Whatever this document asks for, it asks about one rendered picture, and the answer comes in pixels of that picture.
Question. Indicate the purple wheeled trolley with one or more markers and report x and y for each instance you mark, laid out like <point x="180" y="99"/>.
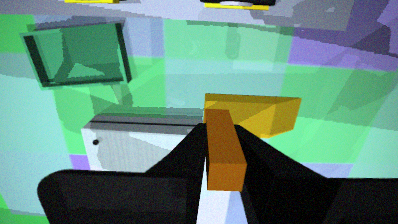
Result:
<point x="222" y="4"/>

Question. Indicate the yellow wedge with orange handle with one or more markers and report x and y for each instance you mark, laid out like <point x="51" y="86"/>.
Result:
<point x="264" y="116"/>

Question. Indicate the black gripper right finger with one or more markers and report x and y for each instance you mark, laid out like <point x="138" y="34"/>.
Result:
<point x="279" y="190"/>

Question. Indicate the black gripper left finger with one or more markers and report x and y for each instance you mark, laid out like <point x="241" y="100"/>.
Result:
<point x="167" y="193"/>

